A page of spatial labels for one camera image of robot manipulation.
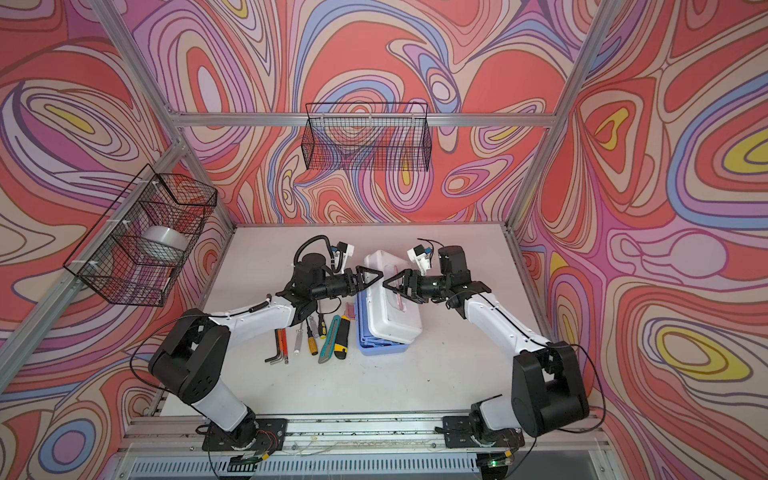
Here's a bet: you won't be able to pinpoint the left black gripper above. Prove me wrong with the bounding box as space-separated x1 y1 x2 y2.
309 268 383 304

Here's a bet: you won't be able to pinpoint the black wire basket wall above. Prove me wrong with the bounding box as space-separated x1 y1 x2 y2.
63 164 218 307
301 101 432 172

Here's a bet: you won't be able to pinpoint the black wire basket left wall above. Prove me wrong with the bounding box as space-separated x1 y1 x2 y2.
63 164 218 307

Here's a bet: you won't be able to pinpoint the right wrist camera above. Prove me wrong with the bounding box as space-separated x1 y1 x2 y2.
407 244 433 275

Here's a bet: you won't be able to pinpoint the aluminium mounting rail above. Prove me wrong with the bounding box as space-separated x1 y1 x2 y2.
118 410 614 456

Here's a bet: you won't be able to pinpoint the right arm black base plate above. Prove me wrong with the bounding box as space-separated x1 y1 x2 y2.
434 415 525 451

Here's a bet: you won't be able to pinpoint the grey duct tape roll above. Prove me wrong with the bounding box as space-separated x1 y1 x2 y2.
142 225 189 251

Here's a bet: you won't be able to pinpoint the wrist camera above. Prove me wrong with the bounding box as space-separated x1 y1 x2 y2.
407 244 433 275
331 242 354 272

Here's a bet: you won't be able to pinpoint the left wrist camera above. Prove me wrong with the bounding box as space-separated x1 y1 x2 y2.
331 242 354 272

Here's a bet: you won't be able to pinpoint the yellow black utility knife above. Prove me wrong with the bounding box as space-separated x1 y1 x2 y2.
333 316 351 360

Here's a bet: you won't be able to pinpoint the black wire basket back wall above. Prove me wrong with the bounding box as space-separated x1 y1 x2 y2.
301 101 432 172

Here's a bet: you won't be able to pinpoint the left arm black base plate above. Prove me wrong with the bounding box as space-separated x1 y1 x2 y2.
195 418 288 454

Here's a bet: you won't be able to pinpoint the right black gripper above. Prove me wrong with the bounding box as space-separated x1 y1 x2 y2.
384 269 451 303

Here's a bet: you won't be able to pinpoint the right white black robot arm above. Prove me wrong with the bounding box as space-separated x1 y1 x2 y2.
382 246 590 443

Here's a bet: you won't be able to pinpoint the white blue plastic tool box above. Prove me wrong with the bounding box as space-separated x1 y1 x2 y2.
354 250 423 356

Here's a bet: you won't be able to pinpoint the red handled pliers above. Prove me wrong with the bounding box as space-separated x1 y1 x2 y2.
279 329 290 365

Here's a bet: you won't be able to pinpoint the small silver screwdriver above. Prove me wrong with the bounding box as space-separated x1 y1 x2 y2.
293 327 303 355

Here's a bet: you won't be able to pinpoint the black yellow small screwdriver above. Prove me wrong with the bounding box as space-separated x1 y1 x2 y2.
318 313 327 339

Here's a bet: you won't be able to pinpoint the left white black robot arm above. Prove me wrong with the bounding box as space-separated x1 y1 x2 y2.
148 235 384 450

